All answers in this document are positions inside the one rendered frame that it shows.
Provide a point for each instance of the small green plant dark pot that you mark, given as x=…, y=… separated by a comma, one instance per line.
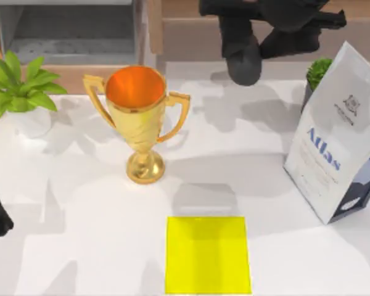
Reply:
x=317, y=72

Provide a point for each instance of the wooden cupboard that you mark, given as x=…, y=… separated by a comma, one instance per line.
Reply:
x=191, y=37

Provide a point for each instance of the white bag with blue print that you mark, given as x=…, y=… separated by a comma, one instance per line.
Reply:
x=330, y=135

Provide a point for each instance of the gold trophy cup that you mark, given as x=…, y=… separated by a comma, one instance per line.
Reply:
x=138, y=129

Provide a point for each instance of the pale wooden drawer front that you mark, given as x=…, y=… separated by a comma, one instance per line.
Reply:
x=80, y=77

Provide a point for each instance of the drawer with grey pierced inside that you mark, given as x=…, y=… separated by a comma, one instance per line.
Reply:
x=74, y=31

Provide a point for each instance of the flat yellow square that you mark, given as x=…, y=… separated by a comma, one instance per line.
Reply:
x=207, y=256

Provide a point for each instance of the green plant in white pot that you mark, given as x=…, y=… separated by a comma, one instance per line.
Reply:
x=15, y=89

